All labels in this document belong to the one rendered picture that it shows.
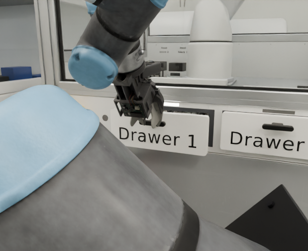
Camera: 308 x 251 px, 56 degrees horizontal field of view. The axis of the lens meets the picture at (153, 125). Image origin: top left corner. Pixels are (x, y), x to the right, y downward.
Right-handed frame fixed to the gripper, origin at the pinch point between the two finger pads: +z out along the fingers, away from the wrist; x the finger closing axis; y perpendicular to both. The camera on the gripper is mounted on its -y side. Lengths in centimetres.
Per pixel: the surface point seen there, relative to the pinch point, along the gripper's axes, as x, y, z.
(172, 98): 2.1, -12.6, 4.0
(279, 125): 31.8, -6.2, 4.8
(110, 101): -19.2, -11.4, 6.1
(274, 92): 30.1, -14.5, 1.4
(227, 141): 18.9, -4.9, 12.3
